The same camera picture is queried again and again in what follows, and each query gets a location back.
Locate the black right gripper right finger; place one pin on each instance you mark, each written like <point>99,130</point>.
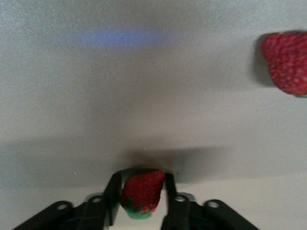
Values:
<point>171,189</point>

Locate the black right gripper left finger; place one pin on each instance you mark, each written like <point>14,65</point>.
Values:
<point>112,189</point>

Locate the red strawberry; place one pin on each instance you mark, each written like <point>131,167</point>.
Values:
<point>141,189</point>
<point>287,62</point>

